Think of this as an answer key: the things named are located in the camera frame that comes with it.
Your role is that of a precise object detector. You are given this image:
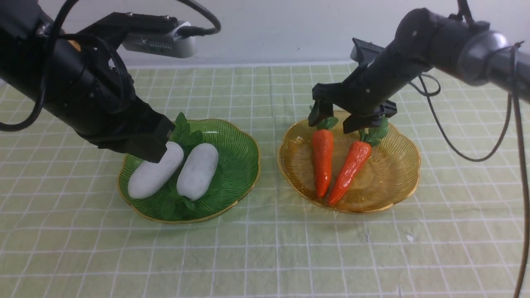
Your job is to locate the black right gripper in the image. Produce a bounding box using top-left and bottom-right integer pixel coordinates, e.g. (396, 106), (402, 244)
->
(308, 50), (431, 134)

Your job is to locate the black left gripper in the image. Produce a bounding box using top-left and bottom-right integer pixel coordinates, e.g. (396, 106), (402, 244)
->
(50, 46), (175, 163)

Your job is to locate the white toy radish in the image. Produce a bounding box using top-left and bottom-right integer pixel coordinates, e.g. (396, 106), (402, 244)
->
(160, 131), (219, 221)
(128, 141), (184, 199)

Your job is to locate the orange toy carrot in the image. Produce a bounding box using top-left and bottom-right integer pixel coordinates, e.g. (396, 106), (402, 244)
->
(327, 116), (388, 206)
(311, 117), (338, 198)

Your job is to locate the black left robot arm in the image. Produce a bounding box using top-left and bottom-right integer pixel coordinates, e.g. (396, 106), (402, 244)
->
(0, 0), (176, 163)

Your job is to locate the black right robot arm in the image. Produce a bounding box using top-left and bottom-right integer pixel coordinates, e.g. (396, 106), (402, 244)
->
(308, 8), (513, 134)

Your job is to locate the amber plastic plate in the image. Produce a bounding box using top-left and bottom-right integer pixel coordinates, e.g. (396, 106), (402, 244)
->
(277, 110), (421, 214)

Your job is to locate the green plastic plate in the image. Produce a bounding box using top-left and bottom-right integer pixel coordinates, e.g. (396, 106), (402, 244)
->
(117, 119), (261, 224)

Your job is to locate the green checked tablecloth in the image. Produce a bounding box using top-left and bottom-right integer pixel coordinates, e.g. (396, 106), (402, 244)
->
(0, 64), (524, 298)

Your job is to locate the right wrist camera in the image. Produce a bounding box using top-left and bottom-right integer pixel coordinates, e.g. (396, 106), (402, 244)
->
(350, 38), (384, 64)

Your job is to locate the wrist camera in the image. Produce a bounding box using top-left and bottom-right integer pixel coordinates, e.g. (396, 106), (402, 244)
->
(350, 38), (384, 64)
(79, 12), (198, 59)

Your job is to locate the right camera cable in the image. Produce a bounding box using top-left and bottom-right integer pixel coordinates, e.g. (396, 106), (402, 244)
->
(408, 41), (530, 298)

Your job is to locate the camera cable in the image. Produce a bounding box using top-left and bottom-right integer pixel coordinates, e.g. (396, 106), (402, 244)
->
(408, 41), (530, 298)
(0, 0), (222, 132)

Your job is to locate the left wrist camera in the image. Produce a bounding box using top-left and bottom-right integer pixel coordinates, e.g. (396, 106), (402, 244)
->
(79, 12), (198, 59)

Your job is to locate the left camera cable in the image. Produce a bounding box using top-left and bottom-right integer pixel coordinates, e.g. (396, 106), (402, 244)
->
(0, 0), (222, 132)

